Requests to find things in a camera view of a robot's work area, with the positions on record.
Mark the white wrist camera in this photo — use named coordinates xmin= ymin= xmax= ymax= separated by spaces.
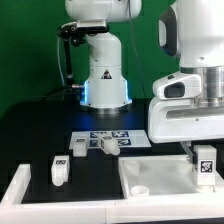
xmin=153 ymin=72 xmax=202 ymax=100

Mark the white U-shaped fence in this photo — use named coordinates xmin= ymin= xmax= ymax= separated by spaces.
xmin=0 ymin=164 xmax=224 ymax=224

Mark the white tag sheet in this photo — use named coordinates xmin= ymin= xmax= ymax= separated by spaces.
xmin=69 ymin=130 xmax=151 ymax=149

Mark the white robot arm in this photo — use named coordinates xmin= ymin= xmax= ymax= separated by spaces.
xmin=65 ymin=0 xmax=224 ymax=143

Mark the black cable on table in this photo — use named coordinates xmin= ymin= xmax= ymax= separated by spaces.
xmin=19 ymin=85 xmax=86 ymax=104

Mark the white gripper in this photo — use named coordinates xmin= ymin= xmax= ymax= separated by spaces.
xmin=148 ymin=97 xmax=224 ymax=164

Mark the white square tabletop part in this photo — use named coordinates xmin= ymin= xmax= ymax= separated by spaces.
xmin=118 ymin=155 xmax=224 ymax=199

